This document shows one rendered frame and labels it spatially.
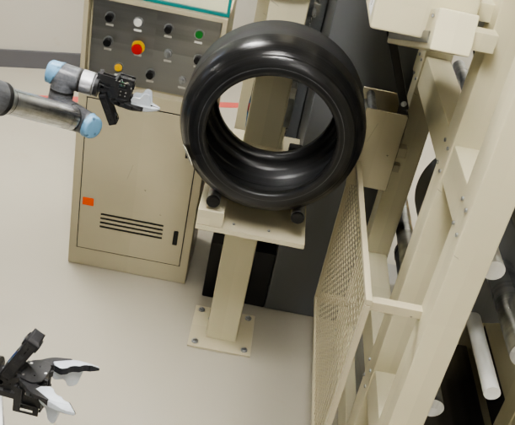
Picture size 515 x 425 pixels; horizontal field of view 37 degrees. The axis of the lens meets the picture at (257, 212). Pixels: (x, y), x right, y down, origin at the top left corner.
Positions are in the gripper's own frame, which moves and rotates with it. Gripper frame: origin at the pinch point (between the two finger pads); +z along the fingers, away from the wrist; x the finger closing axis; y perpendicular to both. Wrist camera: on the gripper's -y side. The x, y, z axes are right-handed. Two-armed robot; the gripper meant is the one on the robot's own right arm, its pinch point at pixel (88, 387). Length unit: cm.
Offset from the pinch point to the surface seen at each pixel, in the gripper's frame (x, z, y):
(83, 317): -151, -43, 87
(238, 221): -116, 15, 10
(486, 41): -75, 68, -71
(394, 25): -75, 45, -70
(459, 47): -65, 61, -70
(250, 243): -150, 19, 34
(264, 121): -142, 15, -18
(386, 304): -62, 62, 0
